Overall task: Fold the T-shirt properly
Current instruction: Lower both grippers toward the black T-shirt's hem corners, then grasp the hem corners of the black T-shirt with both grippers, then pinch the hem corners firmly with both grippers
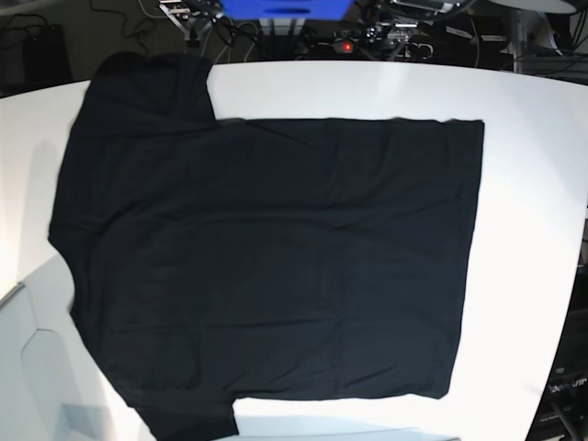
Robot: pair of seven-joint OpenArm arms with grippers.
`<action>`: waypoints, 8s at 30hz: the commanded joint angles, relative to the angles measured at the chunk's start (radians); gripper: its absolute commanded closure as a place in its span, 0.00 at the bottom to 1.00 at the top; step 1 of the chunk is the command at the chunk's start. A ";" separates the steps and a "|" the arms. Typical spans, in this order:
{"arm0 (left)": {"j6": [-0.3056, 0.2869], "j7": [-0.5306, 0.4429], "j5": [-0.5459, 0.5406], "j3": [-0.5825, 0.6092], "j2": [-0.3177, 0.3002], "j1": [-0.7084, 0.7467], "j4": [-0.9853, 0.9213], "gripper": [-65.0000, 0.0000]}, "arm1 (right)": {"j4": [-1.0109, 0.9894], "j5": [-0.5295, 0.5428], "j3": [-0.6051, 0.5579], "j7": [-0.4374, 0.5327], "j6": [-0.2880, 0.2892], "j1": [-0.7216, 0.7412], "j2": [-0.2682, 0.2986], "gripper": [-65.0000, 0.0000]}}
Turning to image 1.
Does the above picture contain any black T-shirt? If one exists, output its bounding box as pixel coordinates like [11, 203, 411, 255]
[49, 53, 484, 440]

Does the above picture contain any black power strip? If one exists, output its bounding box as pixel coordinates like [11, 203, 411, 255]
[307, 39, 434, 62]

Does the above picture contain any blue plastic box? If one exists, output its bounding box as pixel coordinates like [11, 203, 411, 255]
[221, 0, 354, 20]

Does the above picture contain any black equipment case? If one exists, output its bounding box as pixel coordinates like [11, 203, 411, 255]
[535, 302, 588, 441]

